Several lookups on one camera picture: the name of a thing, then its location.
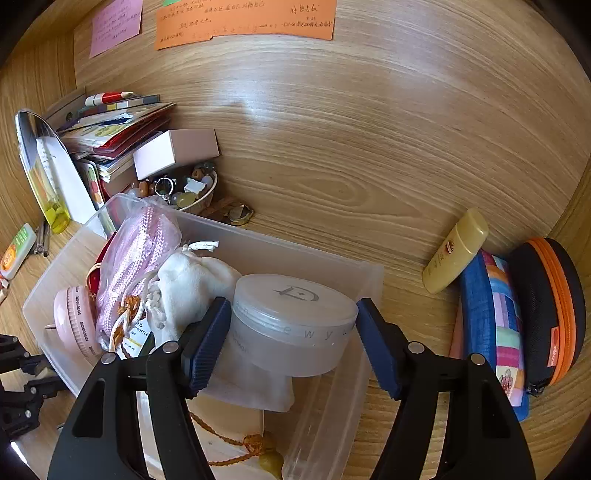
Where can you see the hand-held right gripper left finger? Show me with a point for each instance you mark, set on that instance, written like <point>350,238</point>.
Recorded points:
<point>207,353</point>

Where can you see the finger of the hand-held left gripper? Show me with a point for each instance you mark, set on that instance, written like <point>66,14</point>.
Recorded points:
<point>32,397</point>
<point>21,360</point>

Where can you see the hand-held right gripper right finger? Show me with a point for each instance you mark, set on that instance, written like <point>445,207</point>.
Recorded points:
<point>379,353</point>

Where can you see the pink round jar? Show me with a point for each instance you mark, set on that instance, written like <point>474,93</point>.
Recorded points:
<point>74,323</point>

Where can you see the clear plastic storage bin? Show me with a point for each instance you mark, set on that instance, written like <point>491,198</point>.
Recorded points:
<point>332,277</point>

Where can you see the frosted plastic jar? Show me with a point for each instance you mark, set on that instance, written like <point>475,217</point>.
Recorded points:
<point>291,318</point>

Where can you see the red velvet pouch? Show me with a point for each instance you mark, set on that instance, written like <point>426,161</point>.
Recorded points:
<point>93,279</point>

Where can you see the pink knit pouch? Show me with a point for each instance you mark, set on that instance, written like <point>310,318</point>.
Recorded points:
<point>138,249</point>

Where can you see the wooden desktop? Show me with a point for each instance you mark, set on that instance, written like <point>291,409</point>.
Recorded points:
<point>346,161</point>

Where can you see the cream rectangular box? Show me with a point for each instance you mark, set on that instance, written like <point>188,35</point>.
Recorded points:
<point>231,422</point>

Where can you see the white orange green tube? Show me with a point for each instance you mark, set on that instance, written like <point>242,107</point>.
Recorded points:
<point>17,251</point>

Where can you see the blue patchwork pencil case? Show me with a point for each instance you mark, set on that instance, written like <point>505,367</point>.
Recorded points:
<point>489,323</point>

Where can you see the yellow cream tube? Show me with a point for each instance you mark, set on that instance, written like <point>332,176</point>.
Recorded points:
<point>455,254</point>

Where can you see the gold rimmed trinket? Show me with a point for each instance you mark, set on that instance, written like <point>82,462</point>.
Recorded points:
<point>239,215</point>

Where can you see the bowl of trinkets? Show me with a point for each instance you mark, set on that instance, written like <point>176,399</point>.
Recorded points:
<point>184,194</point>

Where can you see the black orange zip case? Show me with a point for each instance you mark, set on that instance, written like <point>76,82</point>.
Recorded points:
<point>545,304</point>

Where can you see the oval mirror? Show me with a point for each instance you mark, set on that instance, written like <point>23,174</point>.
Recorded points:
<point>60,184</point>

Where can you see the white cardboard box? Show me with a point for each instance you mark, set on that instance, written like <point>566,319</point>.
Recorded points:
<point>178,150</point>

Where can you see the stack of books and notebooks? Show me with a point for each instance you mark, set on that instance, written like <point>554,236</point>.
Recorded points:
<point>124,134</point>

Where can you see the colourful index tab strip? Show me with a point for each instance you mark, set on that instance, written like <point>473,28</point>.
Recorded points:
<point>124,104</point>

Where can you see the red white marker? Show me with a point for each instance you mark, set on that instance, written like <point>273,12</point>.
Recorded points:
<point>108,98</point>

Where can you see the orange paper note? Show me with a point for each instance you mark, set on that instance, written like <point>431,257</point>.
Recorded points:
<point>244,21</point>

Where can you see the pink sticky note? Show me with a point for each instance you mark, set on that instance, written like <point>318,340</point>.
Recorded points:
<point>115,25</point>

